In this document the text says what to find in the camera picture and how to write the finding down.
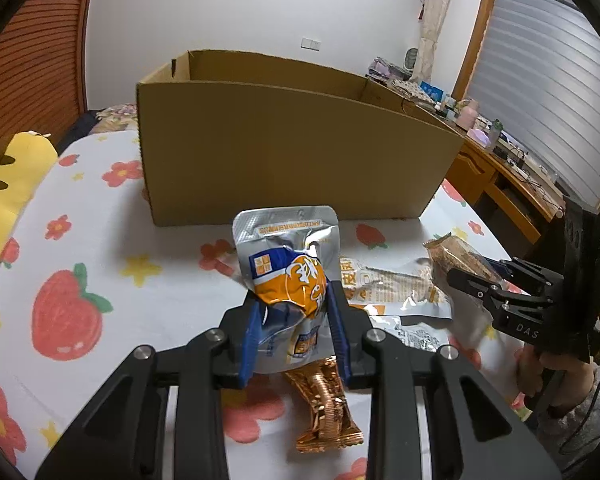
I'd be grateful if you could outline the beige curtain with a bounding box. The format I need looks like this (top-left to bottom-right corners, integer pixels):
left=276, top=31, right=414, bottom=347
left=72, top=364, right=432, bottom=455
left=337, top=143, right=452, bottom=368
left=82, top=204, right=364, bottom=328
left=414, top=0, right=461, bottom=83

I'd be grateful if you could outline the brown snack bar packet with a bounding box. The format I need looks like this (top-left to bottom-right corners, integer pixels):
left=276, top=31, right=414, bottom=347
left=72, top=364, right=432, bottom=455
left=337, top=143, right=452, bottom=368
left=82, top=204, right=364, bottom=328
left=422, top=234, right=506, bottom=291

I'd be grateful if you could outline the wooden window frame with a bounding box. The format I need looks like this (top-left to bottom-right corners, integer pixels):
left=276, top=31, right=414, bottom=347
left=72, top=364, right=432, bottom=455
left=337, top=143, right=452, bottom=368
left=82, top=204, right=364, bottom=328
left=452, top=0, right=498, bottom=101

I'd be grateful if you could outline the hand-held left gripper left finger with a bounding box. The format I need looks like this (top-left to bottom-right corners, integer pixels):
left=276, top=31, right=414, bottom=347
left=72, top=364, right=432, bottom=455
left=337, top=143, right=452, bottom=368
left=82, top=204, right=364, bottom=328
left=35, top=302, right=271, bottom=480

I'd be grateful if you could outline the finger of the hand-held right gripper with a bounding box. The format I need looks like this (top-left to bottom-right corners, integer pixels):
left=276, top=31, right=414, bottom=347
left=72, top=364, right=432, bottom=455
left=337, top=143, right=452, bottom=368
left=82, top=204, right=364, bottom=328
left=446, top=267, right=551, bottom=318
left=480, top=255, right=563, bottom=297

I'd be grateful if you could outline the yellow plush pillow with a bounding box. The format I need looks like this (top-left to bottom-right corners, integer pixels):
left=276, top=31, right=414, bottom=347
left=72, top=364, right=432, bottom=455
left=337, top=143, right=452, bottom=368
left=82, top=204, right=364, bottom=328
left=0, top=131, right=58, bottom=291

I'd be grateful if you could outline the white power strip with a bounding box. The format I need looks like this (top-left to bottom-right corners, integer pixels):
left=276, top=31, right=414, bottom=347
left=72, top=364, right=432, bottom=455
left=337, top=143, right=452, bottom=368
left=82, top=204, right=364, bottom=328
left=510, top=157, right=556, bottom=181

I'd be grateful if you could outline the dark blue sheet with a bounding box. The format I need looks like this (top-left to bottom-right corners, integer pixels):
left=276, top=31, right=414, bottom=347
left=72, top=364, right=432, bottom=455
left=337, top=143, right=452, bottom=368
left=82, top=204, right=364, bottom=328
left=60, top=110, right=101, bottom=153

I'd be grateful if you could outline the grey window blind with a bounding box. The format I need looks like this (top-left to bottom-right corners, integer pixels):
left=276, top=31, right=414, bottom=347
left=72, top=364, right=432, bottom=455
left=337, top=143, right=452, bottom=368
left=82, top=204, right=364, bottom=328
left=467, top=0, right=600, bottom=206

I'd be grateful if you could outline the floral bedsheet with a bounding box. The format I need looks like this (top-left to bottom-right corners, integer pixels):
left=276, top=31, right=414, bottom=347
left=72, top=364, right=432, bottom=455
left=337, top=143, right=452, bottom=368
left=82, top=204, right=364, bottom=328
left=92, top=104, right=138, bottom=133

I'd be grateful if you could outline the silver packet with orange print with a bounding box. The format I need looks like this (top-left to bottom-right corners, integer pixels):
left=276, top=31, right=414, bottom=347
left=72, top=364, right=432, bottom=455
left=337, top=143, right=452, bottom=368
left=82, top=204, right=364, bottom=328
left=340, top=255, right=453, bottom=321

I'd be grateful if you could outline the brown cardboard box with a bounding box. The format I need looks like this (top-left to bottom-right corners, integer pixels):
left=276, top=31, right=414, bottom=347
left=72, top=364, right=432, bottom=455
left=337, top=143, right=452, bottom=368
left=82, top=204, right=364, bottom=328
left=136, top=50, right=467, bottom=228

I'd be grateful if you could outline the silver packet with orange ball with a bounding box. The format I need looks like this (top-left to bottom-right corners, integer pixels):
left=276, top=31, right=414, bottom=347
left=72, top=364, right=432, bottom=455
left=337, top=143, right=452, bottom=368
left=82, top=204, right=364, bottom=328
left=231, top=205, right=342, bottom=376

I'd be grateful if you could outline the folded floral cloth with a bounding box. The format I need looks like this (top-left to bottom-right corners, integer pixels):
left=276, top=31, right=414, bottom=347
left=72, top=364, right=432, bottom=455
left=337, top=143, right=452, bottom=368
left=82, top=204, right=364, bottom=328
left=390, top=79, right=431, bottom=106

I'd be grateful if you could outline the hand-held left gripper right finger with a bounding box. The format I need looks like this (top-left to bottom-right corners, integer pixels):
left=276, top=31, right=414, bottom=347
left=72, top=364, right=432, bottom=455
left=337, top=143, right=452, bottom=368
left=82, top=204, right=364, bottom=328
left=325, top=280, right=563, bottom=480

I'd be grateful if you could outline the small silver grey-print packet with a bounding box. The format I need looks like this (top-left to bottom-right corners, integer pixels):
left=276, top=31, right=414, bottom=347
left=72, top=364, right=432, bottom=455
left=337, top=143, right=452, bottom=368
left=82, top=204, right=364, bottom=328
left=370, top=312, right=453, bottom=356

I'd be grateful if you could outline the wooden cabinet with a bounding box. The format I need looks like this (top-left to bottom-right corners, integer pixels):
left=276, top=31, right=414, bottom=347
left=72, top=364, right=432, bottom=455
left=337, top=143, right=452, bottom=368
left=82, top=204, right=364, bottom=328
left=365, top=77, right=581, bottom=256

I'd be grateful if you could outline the person's right hand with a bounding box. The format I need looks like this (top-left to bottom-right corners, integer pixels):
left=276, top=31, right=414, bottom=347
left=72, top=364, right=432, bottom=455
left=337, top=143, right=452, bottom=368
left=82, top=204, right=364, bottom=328
left=517, top=345, right=596, bottom=411

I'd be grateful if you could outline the gold foil snack packet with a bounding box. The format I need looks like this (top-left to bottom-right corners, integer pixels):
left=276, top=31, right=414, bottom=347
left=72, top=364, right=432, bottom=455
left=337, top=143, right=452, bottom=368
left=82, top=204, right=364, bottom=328
left=282, top=355, right=363, bottom=453

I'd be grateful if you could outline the wooden louvered wardrobe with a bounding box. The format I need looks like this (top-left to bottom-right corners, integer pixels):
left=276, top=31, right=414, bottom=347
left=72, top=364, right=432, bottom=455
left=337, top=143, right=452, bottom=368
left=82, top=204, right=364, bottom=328
left=0, top=0, right=98, bottom=161

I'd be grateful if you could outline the person's right forearm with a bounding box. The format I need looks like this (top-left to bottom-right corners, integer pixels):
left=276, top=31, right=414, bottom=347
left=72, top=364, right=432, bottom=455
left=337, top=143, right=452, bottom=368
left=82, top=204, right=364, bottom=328
left=535, top=400, right=600, bottom=456

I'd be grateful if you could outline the strawberry printed blanket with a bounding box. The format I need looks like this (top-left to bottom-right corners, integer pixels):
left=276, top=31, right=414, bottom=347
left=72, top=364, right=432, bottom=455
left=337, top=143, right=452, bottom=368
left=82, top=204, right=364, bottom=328
left=0, top=130, right=546, bottom=480

